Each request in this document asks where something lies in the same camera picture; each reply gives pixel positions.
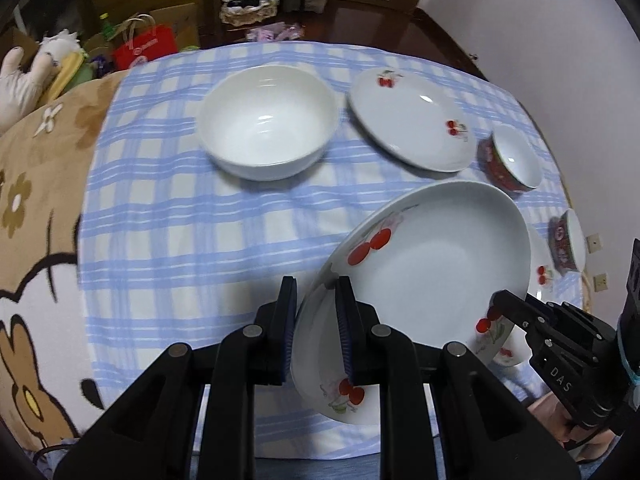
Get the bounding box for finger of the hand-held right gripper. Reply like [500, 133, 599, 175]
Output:
[487, 289, 618, 377]

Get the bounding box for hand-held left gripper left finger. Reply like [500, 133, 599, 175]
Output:
[52, 275, 301, 480]

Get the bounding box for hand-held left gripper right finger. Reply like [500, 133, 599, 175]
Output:
[336, 275, 582, 480]

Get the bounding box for small cherry print plate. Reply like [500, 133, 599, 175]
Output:
[490, 227, 558, 368]
[347, 66, 475, 173]

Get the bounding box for red patterned bowl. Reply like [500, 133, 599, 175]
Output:
[476, 125, 543, 193]
[548, 208, 587, 276]

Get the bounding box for large cherry print plate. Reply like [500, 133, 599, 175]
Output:
[290, 180, 532, 426]

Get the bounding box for large white bowl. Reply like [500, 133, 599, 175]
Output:
[196, 65, 342, 182]

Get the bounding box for person's right hand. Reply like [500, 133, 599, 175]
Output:
[552, 406, 619, 464]

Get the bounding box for blue plaid cloth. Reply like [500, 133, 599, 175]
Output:
[77, 40, 586, 463]

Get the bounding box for brown flower print blanket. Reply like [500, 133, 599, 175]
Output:
[0, 72, 131, 456]

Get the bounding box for pink packets on floor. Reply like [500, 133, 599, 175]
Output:
[247, 22, 303, 42]

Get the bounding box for red paper bag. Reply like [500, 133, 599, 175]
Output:
[114, 15, 178, 71]

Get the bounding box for cardboard box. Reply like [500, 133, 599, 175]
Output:
[150, 4, 201, 51]
[0, 27, 41, 63]

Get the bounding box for wicker basket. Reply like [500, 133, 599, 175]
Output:
[220, 0, 278, 26]

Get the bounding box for yellow green plush toy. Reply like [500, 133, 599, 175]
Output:
[47, 52, 87, 102]

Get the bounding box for pink and white plush toy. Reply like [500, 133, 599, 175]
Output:
[0, 46, 61, 133]

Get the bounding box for white fluffy plush toy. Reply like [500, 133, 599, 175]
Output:
[40, 29, 82, 60]

